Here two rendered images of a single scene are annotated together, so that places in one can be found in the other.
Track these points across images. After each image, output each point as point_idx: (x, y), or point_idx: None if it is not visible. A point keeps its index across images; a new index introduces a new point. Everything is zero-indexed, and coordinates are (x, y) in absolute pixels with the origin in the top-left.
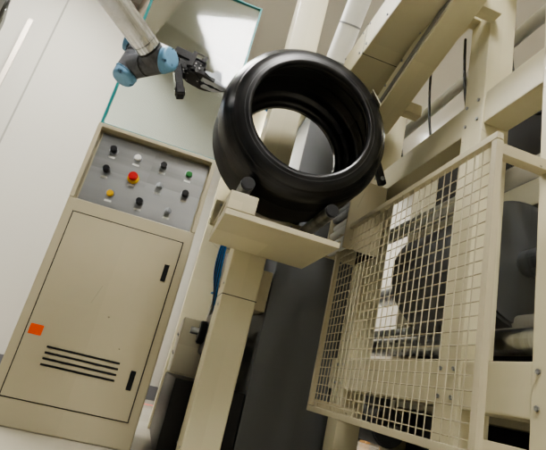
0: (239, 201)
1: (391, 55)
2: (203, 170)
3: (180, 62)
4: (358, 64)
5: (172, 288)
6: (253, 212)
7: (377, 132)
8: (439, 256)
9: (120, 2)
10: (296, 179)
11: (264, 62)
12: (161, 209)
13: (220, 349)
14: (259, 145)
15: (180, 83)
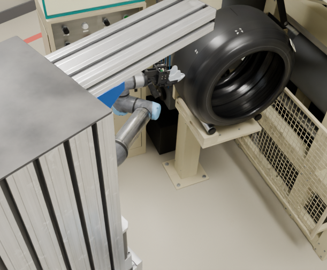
0: (208, 141)
1: None
2: (135, 8)
3: (151, 80)
4: None
5: (143, 91)
6: (217, 141)
7: (290, 70)
8: (314, 89)
9: (135, 140)
10: (239, 121)
11: (214, 73)
12: None
13: (191, 139)
14: (218, 119)
15: (155, 93)
